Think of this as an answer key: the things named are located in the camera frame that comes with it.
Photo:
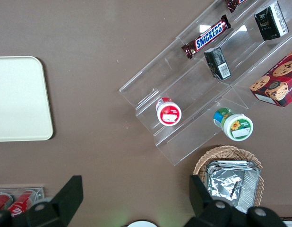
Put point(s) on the clear acrylic stepped shelf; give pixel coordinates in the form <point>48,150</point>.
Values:
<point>174,71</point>
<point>245,47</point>

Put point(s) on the clear acrylic bottle rack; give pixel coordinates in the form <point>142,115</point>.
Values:
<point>39,192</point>

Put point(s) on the light wicker basket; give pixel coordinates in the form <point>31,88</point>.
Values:
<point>221,151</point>

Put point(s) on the red cola bottle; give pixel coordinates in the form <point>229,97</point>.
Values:
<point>20,202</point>
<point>2,201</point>

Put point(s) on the crinkled foil packet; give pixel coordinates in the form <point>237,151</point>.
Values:
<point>221,184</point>

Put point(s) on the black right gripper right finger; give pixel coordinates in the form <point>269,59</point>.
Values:
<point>200,203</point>

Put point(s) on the small black carton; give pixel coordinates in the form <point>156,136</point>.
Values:
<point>271,21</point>
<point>217,62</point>

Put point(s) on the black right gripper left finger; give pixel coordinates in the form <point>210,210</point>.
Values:
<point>65,201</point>

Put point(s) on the red lid yogurt cup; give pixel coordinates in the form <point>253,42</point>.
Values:
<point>169,114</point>

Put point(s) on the Snickers chocolate bar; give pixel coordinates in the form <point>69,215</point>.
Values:
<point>208,36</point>
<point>232,4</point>

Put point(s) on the ribbed aluminium foil tray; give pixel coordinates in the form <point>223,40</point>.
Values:
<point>251,186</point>

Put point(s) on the green lid yogurt cup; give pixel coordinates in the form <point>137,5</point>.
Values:
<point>238,126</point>

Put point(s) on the red plaid cookie box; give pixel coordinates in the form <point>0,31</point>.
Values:
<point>278,80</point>

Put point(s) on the cream rectangular plastic tray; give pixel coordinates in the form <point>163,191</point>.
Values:
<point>18,99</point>

